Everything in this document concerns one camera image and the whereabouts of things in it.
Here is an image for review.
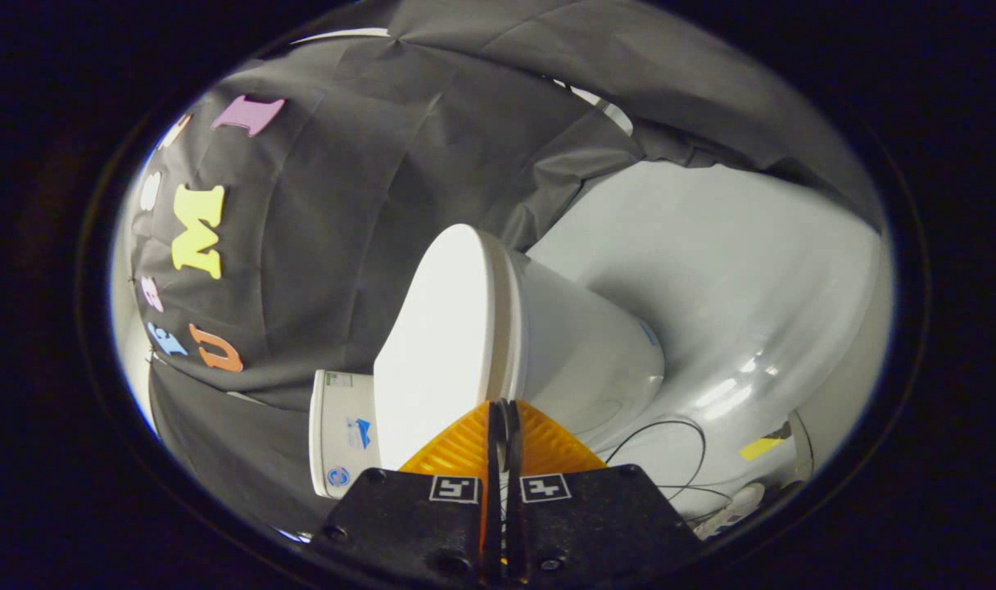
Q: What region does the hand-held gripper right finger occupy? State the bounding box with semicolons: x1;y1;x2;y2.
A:
503;399;704;585

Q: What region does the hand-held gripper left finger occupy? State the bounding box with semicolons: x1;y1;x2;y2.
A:
310;400;504;587

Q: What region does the white toilet lid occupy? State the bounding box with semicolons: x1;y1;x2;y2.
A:
373;224;528;473

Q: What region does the white toilet body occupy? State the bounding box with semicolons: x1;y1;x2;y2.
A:
308;246;666;500

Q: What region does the yellow tape strip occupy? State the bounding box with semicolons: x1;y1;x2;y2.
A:
739;436;786;462

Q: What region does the black backdrop cloth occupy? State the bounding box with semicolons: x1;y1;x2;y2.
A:
125;0;885;535

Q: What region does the thin black cable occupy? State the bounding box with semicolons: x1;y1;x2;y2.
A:
603;419;734;525

